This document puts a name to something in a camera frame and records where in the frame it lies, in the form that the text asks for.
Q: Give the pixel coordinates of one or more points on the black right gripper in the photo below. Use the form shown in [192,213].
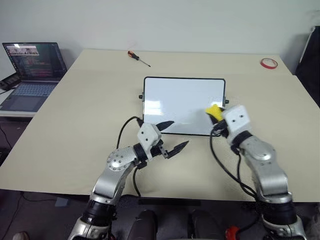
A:
[220,128]

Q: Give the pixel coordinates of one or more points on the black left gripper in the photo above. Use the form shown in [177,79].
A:
[162,149]

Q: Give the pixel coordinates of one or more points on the yellow sponge eraser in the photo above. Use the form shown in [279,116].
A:
[213,110]

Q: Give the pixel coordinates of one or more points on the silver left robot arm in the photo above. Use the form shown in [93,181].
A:
[112,175]

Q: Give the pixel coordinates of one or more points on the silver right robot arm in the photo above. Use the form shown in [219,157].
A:
[265,162]

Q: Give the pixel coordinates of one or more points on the small black-framed whiteboard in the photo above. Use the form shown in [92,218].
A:
[175,100]

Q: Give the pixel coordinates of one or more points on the red tape roll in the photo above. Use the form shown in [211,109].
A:
[267,66]

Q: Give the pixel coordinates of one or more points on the dark rounded shape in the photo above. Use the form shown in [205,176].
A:
[142,225]
[203,225]

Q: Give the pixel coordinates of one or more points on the orange and black screwdriver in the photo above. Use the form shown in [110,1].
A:
[131,54]

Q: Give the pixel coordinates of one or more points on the black office chair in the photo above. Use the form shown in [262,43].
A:
[311,70]

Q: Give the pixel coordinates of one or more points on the small red object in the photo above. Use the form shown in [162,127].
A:
[233,232]

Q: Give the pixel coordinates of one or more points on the small grey block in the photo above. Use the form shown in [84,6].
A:
[61,201]

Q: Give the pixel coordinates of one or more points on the open grey laptop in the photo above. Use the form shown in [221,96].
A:
[35,60]

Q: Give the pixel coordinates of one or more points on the tan rounded object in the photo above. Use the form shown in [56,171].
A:
[20,236]

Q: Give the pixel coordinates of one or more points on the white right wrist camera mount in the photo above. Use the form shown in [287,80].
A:
[236,118]

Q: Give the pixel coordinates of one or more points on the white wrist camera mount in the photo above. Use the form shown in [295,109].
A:
[148,135]
[236,118]

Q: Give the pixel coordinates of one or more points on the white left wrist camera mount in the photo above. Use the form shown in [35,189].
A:
[148,135]

